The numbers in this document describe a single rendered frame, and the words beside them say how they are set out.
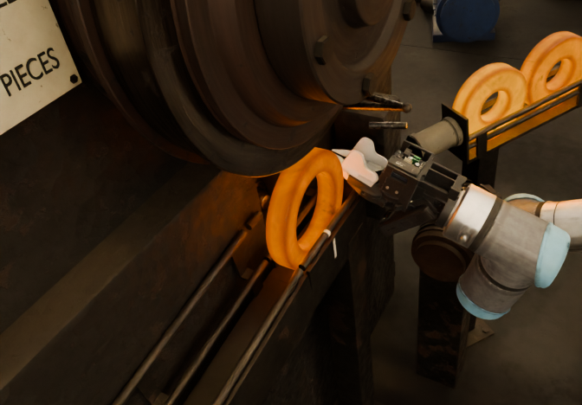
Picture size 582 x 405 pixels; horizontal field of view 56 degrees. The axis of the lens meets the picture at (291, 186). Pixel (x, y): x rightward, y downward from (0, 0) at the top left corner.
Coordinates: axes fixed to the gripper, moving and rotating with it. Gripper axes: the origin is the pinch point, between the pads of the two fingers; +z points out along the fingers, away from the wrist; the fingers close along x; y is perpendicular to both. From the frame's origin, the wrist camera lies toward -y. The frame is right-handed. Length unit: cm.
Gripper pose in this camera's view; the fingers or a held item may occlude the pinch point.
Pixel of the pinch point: (336, 158)
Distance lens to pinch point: 91.3
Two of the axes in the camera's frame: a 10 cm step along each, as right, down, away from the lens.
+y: 1.4, -6.6, -7.4
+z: -8.5, -4.6, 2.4
